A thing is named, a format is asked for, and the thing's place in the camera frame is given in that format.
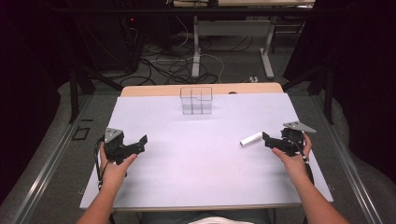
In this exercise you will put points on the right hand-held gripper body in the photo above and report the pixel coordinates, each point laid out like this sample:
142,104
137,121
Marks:
292,140

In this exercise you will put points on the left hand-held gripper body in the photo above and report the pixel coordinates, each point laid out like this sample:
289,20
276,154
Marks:
113,146

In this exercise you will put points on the white tube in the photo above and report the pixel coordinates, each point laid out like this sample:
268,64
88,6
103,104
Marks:
251,139

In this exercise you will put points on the clear plastic organizer box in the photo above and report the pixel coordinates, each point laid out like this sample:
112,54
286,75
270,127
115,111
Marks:
196,101

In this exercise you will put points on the person's right hand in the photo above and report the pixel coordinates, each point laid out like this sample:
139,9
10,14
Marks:
295,166

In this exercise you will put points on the person's left hand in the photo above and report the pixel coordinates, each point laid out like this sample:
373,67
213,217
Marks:
113,174

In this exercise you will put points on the white table mat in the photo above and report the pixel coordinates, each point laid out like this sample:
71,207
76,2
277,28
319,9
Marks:
193,161

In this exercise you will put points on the black metal stand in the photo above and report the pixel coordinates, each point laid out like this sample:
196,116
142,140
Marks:
328,93
74,93

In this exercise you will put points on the white power strip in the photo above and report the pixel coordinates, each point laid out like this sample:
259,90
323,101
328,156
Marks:
253,79

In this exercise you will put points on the person's dark trousers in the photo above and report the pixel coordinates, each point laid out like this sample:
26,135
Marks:
165,217

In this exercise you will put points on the dark curtain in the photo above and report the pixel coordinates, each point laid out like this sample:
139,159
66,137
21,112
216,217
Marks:
364,77
28,77

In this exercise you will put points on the person's white shirt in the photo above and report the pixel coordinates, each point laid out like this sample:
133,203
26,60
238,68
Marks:
218,221

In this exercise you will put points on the black computer tower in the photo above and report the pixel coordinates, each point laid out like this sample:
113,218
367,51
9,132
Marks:
130,43

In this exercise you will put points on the metal floor rail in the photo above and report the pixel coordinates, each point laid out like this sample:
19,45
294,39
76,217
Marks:
348,161
46,171

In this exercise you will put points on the white desk frame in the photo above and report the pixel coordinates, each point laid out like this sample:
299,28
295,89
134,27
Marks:
196,46

